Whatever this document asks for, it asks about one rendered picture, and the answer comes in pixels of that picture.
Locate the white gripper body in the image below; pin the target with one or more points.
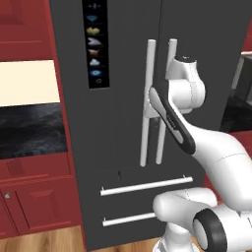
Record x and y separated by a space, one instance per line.
149 111

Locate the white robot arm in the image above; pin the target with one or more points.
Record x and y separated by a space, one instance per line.
226 164

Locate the dark grey fridge door with display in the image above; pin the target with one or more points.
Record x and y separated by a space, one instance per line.
124 98

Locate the dark grey fridge drawer front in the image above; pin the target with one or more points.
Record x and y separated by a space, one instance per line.
131 233
138 200

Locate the plain dark grey fridge door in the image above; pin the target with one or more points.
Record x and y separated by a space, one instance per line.
210 39

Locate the grey appliance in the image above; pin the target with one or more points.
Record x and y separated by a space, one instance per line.
244 77

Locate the red drawer front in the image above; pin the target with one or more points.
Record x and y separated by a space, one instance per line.
36 165

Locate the red base cupboard door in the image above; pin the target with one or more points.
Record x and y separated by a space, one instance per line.
6 216
46 203

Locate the small silver cupboard knob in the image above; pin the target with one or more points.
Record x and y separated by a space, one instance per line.
6 195

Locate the red wall cupboard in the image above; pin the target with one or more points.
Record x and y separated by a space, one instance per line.
26 29
248 36

